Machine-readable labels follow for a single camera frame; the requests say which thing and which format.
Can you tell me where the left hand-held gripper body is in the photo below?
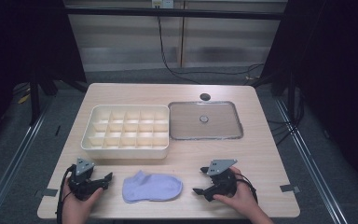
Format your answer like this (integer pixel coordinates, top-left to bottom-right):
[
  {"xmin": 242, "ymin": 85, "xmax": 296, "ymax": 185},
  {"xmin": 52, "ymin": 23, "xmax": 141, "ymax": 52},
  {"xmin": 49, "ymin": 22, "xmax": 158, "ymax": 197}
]
[{"xmin": 68, "ymin": 157, "xmax": 103, "ymax": 201}]

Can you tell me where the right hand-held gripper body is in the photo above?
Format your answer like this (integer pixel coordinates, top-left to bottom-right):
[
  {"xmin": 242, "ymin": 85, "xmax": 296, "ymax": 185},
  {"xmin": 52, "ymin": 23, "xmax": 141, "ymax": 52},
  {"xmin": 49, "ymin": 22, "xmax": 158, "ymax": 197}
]
[{"xmin": 204, "ymin": 159, "xmax": 239, "ymax": 202}]

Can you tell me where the cream divided organizer box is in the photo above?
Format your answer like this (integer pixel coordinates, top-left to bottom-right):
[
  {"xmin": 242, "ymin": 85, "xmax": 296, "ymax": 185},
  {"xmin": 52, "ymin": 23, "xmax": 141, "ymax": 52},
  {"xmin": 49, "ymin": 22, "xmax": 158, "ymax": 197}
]
[{"xmin": 80, "ymin": 104, "xmax": 171, "ymax": 161}]

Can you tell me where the lilac sock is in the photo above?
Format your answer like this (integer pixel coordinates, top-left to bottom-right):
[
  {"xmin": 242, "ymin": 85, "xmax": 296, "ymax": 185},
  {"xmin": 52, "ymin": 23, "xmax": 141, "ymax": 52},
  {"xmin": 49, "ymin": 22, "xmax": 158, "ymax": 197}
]
[{"xmin": 121, "ymin": 170, "xmax": 184, "ymax": 204}]

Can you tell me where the person's left hand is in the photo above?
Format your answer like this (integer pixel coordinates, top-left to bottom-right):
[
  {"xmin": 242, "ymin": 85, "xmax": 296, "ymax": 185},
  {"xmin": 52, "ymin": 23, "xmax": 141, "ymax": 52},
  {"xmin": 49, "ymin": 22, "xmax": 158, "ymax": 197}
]
[{"xmin": 62, "ymin": 178, "xmax": 104, "ymax": 218}]

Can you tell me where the person's right hand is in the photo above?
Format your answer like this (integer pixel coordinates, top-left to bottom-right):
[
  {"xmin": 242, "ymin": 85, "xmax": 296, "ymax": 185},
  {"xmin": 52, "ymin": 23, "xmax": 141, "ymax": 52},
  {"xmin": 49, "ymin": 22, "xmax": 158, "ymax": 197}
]
[{"xmin": 213, "ymin": 166, "xmax": 263, "ymax": 220}]

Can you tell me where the grey tape piece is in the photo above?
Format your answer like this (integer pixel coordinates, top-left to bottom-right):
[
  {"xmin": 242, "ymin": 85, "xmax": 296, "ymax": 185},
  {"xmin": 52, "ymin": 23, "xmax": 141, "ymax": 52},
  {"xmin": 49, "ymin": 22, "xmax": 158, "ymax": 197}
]
[
  {"xmin": 279, "ymin": 183, "xmax": 301, "ymax": 193},
  {"xmin": 42, "ymin": 188, "xmax": 59, "ymax": 198}
]

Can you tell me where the clear grey-rimmed lid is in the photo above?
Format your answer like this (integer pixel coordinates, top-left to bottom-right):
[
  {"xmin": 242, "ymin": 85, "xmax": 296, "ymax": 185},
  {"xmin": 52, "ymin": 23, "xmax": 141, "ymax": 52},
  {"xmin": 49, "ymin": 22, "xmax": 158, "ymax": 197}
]
[{"xmin": 168, "ymin": 100, "xmax": 244, "ymax": 141}]

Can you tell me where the black stand leg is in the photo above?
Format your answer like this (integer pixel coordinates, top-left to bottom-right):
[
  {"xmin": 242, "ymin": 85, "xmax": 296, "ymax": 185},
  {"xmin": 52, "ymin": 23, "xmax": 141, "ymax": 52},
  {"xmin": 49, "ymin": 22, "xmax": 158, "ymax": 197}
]
[{"xmin": 28, "ymin": 78, "xmax": 42, "ymax": 126}]

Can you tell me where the yellow floor object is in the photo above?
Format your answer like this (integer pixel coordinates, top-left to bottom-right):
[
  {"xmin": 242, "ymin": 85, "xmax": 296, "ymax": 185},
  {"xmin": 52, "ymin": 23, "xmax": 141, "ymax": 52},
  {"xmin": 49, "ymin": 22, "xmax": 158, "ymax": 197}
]
[{"xmin": 17, "ymin": 92, "xmax": 32, "ymax": 105}]

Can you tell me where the black curtain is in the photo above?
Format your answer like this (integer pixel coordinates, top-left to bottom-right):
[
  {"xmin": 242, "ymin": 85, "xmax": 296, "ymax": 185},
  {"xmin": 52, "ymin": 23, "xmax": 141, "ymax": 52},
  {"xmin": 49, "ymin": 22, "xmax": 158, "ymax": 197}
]
[
  {"xmin": 0, "ymin": 0, "xmax": 88, "ymax": 153},
  {"xmin": 251, "ymin": 0, "xmax": 358, "ymax": 188}
]

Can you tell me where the black horizontal bar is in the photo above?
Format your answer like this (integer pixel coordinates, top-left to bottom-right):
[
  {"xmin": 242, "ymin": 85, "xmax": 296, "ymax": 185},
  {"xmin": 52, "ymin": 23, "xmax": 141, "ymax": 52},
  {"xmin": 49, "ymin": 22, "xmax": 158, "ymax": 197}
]
[{"xmin": 64, "ymin": 7, "xmax": 285, "ymax": 21}]

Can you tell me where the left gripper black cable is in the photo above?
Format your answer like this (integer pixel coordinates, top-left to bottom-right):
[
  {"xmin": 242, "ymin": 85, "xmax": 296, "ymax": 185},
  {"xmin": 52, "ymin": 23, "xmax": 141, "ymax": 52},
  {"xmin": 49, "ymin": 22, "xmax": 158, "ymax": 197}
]
[{"xmin": 55, "ymin": 163, "xmax": 76, "ymax": 224}]

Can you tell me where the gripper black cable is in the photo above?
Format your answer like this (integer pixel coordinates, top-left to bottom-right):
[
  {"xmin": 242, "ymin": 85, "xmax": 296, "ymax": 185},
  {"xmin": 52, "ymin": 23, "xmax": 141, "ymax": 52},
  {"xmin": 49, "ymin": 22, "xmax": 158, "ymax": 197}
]
[
  {"xmin": 55, "ymin": 163, "xmax": 76, "ymax": 224},
  {"xmin": 234, "ymin": 173, "xmax": 259, "ymax": 204}
]

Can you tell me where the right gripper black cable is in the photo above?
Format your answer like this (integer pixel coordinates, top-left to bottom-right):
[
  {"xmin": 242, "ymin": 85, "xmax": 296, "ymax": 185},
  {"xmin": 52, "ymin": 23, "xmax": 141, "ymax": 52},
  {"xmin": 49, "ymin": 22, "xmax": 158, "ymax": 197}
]
[{"xmin": 234, "ymin": 173, "xmax": 259, "ymax": 204}]

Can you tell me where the metal floor rail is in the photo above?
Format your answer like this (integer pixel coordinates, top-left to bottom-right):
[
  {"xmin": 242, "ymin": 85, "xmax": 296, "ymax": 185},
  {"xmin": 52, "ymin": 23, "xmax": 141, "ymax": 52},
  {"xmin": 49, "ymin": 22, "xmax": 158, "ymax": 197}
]
[
  {"xmin": 0, "ymin": 104, "xmax": 50, "ymax": 224},
  {"xmin": 274, "ymin": 97, "xmax": 351, "ymax": 224}
]

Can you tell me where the bundle of black floor cables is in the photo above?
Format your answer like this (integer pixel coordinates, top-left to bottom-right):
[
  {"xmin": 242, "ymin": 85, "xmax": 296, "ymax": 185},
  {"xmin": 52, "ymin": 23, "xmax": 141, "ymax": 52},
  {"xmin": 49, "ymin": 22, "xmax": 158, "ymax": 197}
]
[{"xmin": 266, "ymin": 85, "xmax": 306, "ymax": 147}]

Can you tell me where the long black wall cable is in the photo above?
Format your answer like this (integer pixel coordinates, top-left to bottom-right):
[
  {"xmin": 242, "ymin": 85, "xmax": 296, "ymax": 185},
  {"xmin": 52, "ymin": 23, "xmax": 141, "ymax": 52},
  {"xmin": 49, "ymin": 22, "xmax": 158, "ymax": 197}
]
[{"xmin": 156, "ymin": 15, "xmax": 266, "ymax": 86}]

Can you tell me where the white wall socket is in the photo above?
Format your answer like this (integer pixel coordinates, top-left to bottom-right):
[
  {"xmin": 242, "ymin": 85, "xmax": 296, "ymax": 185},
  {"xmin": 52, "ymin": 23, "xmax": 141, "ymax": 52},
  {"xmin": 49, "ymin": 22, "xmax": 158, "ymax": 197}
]
[{"xmin": 150, "ymin": 0, "xmax": 175, "ymax": 9}]

